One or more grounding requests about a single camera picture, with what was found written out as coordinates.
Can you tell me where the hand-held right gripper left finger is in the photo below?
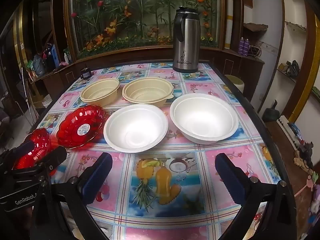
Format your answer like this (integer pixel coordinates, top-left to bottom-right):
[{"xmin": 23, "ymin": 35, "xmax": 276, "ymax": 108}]
[{"xmin": 31, "ymin": 152, "xmax": 113, "ymax": 240}]

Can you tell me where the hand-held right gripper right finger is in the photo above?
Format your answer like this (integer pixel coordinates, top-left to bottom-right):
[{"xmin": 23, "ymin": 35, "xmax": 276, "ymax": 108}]
[{"xmin": 214, "ymin": 153, "xmax": 298, "ymax": 240}]

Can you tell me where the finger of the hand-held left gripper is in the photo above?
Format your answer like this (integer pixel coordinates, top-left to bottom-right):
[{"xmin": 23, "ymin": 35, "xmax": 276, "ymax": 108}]
[
  {"xmin": 0, "ymin": 141, "xmax": 35, "ymax": 167},
  {"xmin": 36, "ymin": 146, "xmax": 68, "ymax": 174}
]

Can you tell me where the red plastic scalloped plate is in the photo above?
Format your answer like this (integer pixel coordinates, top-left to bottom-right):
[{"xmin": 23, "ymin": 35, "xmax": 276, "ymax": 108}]
[{"xmin": 12, "ymin": 127, "xmax": 52, "ymax": 171}]

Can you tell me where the white foam bowl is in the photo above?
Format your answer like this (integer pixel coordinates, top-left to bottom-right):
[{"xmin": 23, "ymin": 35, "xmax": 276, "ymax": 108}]
[
  {"xmin": 103, "ymin": 104, "xmax": 169, "ymax": 153},
  {"xmin": 169, "ymin": 94, "xmax": 239, "ymax": 145}
]

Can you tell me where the beige plastic bowl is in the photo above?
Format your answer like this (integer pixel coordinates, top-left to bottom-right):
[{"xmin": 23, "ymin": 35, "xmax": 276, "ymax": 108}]
[
  {"xmin": 80, "ymin": 78, "xmax": 121, "ymax": 105},
  {"xmin": 122, "ymin": 77, "xmax": 174, "ymax": 107}
]

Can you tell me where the red scalloped plate with sticker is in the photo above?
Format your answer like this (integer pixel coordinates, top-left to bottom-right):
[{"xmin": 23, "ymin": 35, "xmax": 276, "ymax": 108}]
[{"xmin": 55, "ymin": 104, "xmax": 107, "ymax": 149}]

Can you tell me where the fruit printed tablecloth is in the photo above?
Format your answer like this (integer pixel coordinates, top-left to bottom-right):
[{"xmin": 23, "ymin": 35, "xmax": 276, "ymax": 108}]
[{"xmin": 30, "ymin": 61, "xmax": 284, "ymax": 240}]

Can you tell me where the dark green object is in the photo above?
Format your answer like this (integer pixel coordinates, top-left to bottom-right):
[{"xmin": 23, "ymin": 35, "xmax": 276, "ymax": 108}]
[{"xmin": 265, "ymin": 100, "xmax": 279, "ymax": 122}]

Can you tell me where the grey water jug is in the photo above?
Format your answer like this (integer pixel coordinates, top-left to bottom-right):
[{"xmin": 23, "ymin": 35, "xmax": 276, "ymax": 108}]
[{"xmin": 32, "ymin": 54, "xmax": 47, "ymax": 77}]

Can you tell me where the small black device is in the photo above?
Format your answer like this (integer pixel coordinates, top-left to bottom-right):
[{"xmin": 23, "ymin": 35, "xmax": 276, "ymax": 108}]
[{"xmin": 80, "ymin": 67, "xmax": 93, "ymax": 80}]

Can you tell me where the white round bin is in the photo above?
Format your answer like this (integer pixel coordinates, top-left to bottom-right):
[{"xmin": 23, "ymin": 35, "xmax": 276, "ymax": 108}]
[{"xmin": 224, "ymin": 74, "xmax": 244, "ymax": 92}]

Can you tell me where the blue bottle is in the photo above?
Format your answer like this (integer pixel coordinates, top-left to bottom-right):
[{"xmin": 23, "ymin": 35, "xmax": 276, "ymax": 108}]
[{"xmin": 51, "ymin": 44, "xmax": 60, "ymax": 67}]

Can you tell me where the gold framed display cabinet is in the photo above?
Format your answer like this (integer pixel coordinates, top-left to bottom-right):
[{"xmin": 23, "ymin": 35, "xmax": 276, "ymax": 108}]
[{"xmin": 0, "ymin": 0, "xmax": 53, "ymax": 115}]

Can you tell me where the dark wooden counter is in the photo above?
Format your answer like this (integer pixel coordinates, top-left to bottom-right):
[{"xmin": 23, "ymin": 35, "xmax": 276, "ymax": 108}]
[{"xmin": 27, "ymin": 46, "xmax": 265, "ymax": 105}]

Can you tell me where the stainless steel thermos jug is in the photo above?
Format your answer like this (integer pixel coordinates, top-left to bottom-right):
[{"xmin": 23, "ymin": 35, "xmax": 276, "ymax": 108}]
[{"xmin": 172, "ymin": 6, "xmax": 199, "ymax": 73}]

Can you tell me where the yellow and white roll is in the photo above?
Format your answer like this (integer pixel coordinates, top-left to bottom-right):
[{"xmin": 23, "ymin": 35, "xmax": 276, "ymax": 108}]
[{"xmin": 224, "ymin": 0, "xmax": 234, "ymax": 50}]

